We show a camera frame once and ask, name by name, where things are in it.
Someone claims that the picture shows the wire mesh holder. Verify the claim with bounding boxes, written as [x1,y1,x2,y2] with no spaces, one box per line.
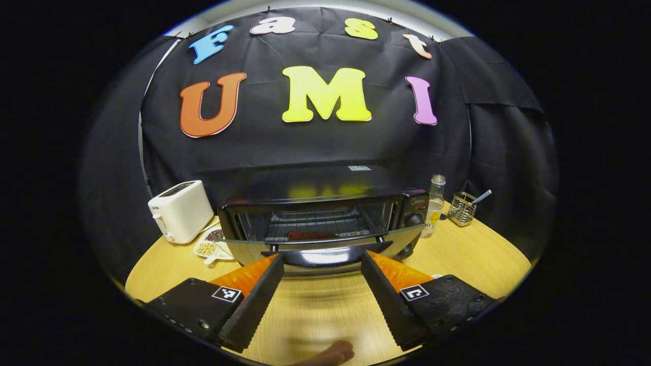
[448,192,479,227]

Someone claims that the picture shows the black electric oven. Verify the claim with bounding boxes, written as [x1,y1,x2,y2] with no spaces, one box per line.
[218,165,430,278]

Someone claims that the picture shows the brown meat piece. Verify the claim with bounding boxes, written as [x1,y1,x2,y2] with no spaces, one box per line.
[286,230,340,241]

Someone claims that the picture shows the white toaster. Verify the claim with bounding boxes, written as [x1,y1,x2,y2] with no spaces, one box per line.
[147,180,215,245]

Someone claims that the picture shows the black backdrop cloth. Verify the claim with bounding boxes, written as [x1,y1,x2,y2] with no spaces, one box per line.
[81,6,559,285]

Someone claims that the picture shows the white divided bean dish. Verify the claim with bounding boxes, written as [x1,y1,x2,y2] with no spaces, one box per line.
[193,227,235,266]

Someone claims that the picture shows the clear glass bottle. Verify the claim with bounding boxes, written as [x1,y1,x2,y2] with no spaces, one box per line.
[421,174,447,239]

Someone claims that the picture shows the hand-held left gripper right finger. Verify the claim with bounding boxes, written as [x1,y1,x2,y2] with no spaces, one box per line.
[360,250,499,351]

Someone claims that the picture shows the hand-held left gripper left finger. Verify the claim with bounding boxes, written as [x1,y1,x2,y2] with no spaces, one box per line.
[145,253,285,353]

